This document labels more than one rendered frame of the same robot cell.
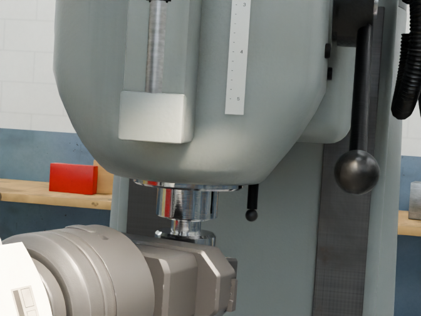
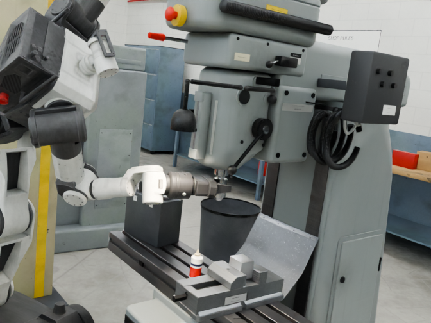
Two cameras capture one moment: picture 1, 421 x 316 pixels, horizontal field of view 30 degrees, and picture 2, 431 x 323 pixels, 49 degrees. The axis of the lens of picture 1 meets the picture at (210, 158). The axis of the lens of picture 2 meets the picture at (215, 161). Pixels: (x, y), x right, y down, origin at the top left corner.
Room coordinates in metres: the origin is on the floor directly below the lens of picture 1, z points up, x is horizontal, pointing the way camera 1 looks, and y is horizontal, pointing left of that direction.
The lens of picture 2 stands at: (-0.58, -0.98, 1.61)
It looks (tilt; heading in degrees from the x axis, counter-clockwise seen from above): 10 degrees down; 41
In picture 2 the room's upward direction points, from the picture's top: 7 degrees clockwise
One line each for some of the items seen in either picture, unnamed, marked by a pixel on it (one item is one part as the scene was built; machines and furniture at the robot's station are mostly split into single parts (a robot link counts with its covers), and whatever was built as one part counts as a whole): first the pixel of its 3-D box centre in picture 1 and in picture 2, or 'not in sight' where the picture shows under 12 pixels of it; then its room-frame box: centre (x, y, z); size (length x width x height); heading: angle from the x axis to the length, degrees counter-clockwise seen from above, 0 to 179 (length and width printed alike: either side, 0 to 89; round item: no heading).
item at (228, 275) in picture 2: not in sight; (226, 274); (0.52, -0.12, 0.99); 0.12 x 0.06 x 0.04; 78
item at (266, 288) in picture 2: not in sight; (231, 283); (0.55, -0.13, 0.96); 0.35 x 0.15 x 0.11; 168
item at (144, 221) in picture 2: not in sight; (152, 214); (0.69, 0.44, 1.00); 0.22 x 0.12 x 0.20; 90
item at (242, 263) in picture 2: not in sight; (240, 266); (0.58, -0.13, 1.01); 0.06 x 0.05 x 0.06; 78
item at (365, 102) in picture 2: not in sight; (377, 88); (0.84, -0.37, 1.62); 0.20 x 0.09 x 0.21; 170
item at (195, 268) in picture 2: not in sight; (196, 264); (0.56, 0.04, 0.96); 0.04 x 0.04 x 0.11
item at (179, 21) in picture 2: not in sight; (178, 15); (0.38, 0.05, 1.76); 0.06 x 0.02 x 0.06; 80
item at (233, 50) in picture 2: not in sight; (245, 55); (0.64, 0.01, 1.68); 0.34 x 0.24 x 0.10; 170
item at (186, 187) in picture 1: (188, 180); not in sight; (0.60, 0.02, 1.31); 0.09 x 0.09 x 0.01
